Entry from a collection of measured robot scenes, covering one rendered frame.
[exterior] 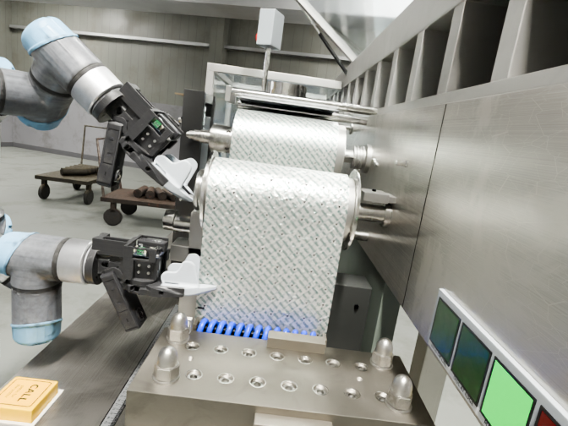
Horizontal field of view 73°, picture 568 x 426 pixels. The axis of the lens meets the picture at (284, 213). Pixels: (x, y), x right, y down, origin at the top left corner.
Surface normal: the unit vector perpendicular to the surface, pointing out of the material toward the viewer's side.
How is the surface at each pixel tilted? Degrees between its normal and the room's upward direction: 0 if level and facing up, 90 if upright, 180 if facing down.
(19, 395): 0
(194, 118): 90
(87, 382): 0
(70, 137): 90
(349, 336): 90
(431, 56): 90
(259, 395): 0
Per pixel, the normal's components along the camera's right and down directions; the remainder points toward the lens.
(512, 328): -0.99, -0.13
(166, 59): -0.23, 0.18
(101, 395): 0.14, -0.97
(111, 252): 0.00, 0.21
